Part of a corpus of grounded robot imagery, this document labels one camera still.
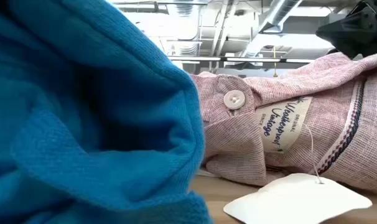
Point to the pink woven shirt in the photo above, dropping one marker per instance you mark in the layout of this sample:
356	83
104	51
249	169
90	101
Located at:
238	140

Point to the white paper hang tag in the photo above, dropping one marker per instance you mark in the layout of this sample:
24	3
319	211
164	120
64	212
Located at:
294	199

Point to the bright blue knit garment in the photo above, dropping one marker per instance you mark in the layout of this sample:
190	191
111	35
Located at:
82	124

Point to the silver ventilation duct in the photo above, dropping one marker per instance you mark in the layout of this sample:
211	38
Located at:
278	15

